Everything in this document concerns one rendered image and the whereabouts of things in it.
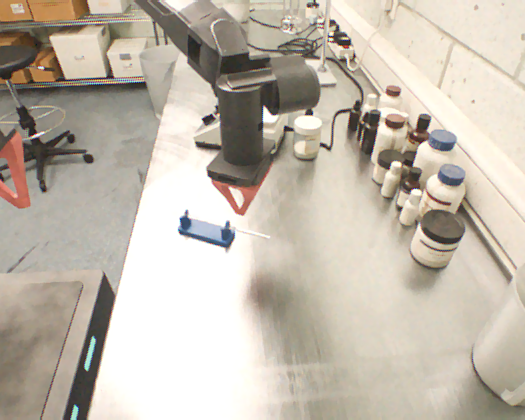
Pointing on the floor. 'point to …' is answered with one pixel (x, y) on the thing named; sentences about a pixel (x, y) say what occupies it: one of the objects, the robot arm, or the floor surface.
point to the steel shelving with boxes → (66, 40)
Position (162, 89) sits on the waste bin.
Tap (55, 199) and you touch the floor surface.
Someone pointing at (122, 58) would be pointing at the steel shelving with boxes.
